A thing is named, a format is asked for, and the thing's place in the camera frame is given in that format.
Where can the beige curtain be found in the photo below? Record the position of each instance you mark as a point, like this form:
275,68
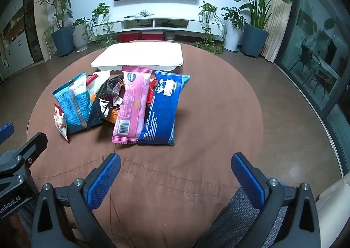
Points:
279,13

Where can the small bushy potted plant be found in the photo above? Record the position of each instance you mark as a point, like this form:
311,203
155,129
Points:
233,17

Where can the low ground plant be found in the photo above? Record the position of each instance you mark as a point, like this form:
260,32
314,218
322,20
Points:
209,45

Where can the bright red snack packet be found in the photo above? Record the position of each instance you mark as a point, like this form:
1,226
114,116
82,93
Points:
151,92

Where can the small grey pot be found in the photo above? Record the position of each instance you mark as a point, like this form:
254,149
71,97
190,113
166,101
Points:
169,35

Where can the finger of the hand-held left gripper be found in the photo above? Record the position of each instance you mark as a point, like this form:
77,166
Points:
6,131
34,146

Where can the wall cabinet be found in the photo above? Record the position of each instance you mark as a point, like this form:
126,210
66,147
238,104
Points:
16,37

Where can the brown tablecloth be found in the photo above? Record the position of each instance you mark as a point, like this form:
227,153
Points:
213,127

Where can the light blue snack packet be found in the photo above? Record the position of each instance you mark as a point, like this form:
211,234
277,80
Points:
73,103

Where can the orange snack packet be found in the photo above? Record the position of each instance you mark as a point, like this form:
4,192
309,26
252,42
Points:
112,116

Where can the red and white snack packet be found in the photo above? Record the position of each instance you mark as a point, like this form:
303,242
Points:
60,123

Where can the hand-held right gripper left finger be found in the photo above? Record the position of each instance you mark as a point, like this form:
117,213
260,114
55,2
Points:
104,179

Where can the white rectangular tray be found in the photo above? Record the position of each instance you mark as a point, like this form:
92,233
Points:
136,55

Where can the trailing pothos plant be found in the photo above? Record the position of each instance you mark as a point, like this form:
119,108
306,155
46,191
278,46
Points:
102,21
209,18

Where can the white smooth plant pot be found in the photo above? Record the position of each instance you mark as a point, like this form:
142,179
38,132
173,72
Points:
233,39

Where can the black snack packet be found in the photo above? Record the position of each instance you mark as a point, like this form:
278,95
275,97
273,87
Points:
99,111

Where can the white ribbed plant pot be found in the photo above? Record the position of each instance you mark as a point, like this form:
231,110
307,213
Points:
80,37

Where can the glass sliding door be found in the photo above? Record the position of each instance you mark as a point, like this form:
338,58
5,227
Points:
314,51

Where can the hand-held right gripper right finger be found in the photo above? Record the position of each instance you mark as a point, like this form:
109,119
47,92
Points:
247,179

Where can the pink snack packet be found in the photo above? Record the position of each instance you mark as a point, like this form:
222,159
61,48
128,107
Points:
131,105

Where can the large blue plant pot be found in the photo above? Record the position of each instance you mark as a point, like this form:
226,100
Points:
254,41
63,41

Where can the white television console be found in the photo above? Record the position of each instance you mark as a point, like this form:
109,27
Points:
177,23

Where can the small plant in ribbed pot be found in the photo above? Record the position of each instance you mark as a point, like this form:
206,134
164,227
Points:
80,21

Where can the cream chair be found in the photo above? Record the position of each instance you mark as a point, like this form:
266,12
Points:
335,204

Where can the red storage box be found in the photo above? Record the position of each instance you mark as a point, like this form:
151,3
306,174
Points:
128,37
152,36

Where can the dark blue snack packet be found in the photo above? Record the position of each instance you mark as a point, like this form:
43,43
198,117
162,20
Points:
161,116

